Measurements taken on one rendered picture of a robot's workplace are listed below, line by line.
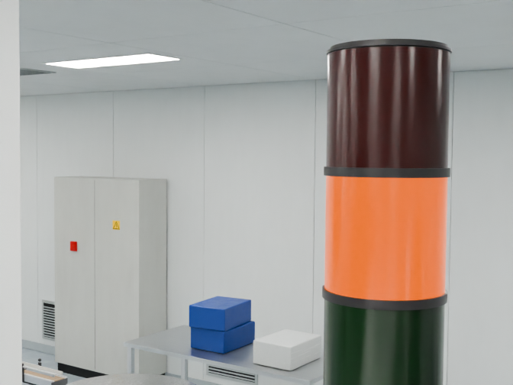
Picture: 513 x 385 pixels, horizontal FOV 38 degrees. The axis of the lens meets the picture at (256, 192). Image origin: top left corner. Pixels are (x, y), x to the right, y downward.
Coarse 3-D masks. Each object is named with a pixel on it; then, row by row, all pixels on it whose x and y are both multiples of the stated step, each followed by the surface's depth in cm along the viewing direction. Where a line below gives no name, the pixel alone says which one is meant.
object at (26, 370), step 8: (40, 360) 467; (24, 368) 458; (32, 368) 456; (40, 368) 461; (48, 368) 457; (24, 376) 456; (32, 376) 452; (40, 376) 454; (48, 376) 454; (56, 376) 454; (64, 376) 453; (24, 384) 456; (32, 384) 452; (40, 384) 448; (48, 384) 444; (56, 384) 445; (64, 384) 450
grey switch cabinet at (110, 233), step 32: (64, 192) 759; (96, 192) 733; (128, 192) 708; (160, 192) 726; (64, 224) 761; (96, 224) 734; (128, 224) 710; (160, 224) 728; (64, 256) 763; (96, 256) 736; (128, 256) 711; (160, 256) 730; (64, 288) 765; (96, 288) 738; (128, 288) 713; (160, 288) 731; (64, 320) 767; (96, 320) 740; (128, 320) 715; (160, 320) 733; (64, 352) 769; (96, 352) 742
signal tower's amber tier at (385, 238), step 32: (352, 192) 28; (384, 192) 28; (416, 192) 28; (352, 224) 28; (384, 224) 28; (416, 224) 28; (352, 256) 28; (384, 256) 28; (416, 256) 28; (352, 288) 28; (384, 288) 28; (416, 288) 28
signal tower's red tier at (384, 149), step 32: (352, 64) 28; (384, 64) 28; (416, 64) 28; (448, 64) 29; (352, 96) 28; (384, 96) 28; (416, 96) 28; (448, 96) 29; (352, 128) 28; (384, 128) 28; (416, 128) 28; (448, 128) 29; (352, 160) 28; (384, 160) 28; (416, 160) 28
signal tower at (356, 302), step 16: (336, 48) 29; (352, 48) 28; (448, 48) 28; (352, 176) 28; (368, 176) 28; (384, 176) 28; (400, 176) 28; (416, 176) 28; (432, 176) 28; (448, 176) 29; (352, 304) 28; (368, 304) 28; (384, 304) 28; (400, 304) 28; (416, 304) 28; (432, 304) 28
